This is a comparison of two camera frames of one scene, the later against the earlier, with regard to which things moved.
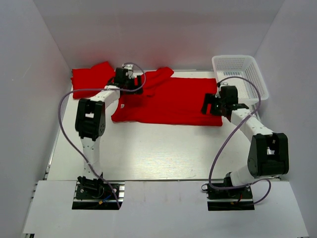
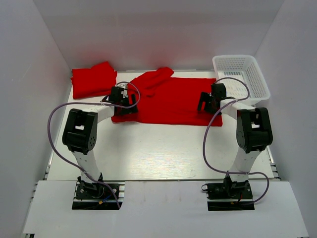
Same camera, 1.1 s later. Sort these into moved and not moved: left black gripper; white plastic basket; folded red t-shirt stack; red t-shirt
Moved: left black gripper
Not moved: folded red t-shirt stack; white plastic basket; red t-shirt
